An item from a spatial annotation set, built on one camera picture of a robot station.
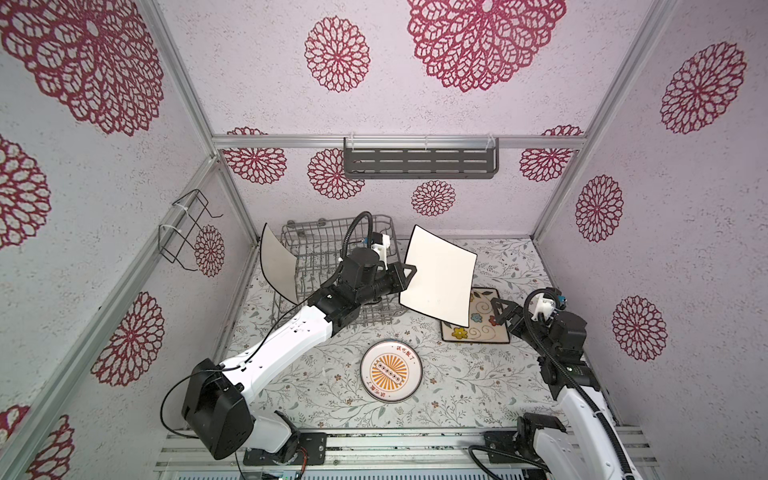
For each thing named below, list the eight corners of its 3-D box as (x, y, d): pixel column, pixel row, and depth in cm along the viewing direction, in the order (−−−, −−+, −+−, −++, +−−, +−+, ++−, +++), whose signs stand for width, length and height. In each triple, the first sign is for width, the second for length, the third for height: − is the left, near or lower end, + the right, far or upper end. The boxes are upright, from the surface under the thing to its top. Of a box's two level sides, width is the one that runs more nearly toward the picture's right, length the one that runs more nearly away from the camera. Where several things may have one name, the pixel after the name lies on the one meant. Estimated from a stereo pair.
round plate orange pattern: (360, 403, 83) (359, 399, 80) (362, 345, 94) (362, 339, 91) (423, 403, 83) (424, 399, 80) (418, 345, 94) (419, 339, 91)
